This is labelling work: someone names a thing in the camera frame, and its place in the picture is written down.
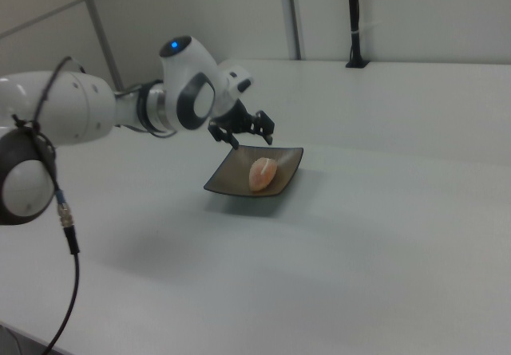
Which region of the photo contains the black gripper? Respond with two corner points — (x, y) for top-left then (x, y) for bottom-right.
(207, 99), (277, 152)

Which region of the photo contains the orange glazed bread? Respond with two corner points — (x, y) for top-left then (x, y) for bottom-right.
(248, 156), (279, 193)

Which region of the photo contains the square brown ceramic plate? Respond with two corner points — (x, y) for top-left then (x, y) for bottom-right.
(203, 144), (305, 199)

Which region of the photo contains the black pole with base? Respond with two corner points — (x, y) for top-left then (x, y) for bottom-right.
(345, 0), (370, 69)

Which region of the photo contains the grey metal wall post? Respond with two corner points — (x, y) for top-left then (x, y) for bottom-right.
(74, 0), (123, 93)
(278, 0), (302, 61)

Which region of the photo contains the black cable with metal connector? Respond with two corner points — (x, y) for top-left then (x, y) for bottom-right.
(10, 55), (87, 355)

